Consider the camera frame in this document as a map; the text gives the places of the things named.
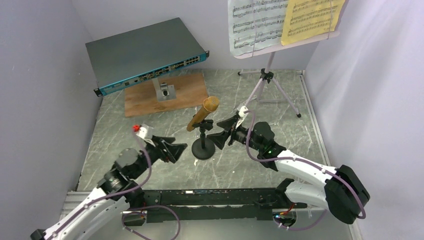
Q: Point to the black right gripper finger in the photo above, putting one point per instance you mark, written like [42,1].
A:
[220,139]
[229,124]

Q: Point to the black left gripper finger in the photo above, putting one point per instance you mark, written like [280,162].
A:
[166,140]
[174,151]

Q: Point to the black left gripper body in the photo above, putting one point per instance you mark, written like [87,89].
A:
[155,152]

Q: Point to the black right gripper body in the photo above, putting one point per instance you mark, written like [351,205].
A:
[239,134]

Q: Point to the black microphone stand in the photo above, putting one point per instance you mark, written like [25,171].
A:
[203,148]

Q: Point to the gold microphone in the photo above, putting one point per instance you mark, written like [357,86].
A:
[209,105]

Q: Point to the lilac music stand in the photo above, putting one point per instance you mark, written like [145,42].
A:
[266,76]

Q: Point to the white sheet music page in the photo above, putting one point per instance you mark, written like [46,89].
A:
[254,24]

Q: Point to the yellow paper sheet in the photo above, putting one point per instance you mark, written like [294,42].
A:
[305,19]

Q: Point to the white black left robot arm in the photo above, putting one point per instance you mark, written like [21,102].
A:
[116,192]

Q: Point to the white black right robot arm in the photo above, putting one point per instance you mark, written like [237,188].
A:
[335,189]

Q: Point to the wooden base board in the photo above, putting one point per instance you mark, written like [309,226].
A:
[140,99]

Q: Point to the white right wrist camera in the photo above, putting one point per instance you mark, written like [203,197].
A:
[243,111]

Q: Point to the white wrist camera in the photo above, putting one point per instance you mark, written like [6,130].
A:
[143,131]
[243,111]

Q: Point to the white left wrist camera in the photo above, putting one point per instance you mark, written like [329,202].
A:
[143,131]

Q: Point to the silver metal bracket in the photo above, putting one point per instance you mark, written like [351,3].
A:
[164,92]

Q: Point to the black mounting rail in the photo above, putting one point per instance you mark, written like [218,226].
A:
[210,204]

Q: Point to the grey teal network switch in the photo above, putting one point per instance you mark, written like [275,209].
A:
[139,55]

